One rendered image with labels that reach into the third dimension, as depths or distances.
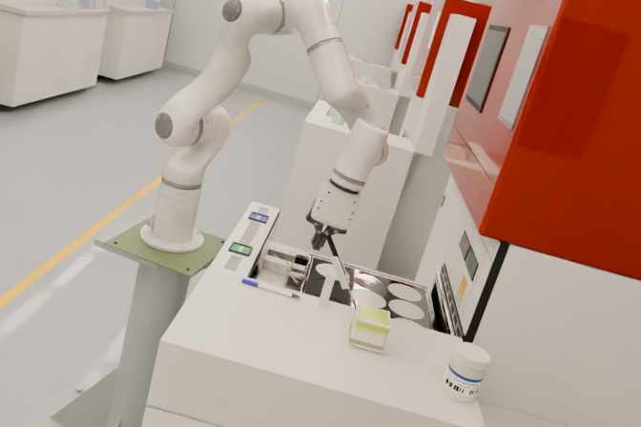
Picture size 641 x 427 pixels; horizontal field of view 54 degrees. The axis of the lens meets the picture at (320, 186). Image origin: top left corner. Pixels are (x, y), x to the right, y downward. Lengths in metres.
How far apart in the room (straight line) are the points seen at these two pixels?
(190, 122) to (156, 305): 0.58
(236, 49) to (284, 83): 8.00
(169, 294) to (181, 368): 0.74
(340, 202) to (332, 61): 0.33
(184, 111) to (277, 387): 0.83
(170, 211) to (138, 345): 0.45
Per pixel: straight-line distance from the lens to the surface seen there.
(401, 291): 1.85
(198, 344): 1.24
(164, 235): 1.91
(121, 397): 2.20
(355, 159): 1.44
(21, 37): 5.83
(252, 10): 1.58
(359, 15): 9.48
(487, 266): 1.51
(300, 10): 1.53
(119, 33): 7.84
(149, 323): 2.02
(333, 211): 1.49
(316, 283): 1.74
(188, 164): 1.84
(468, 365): 1.29
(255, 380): 1.23
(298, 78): 9.59
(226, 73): 1.69
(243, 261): 1.60
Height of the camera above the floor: 1.63
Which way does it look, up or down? 16 degrees down
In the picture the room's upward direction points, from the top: 16 degrees clockwise
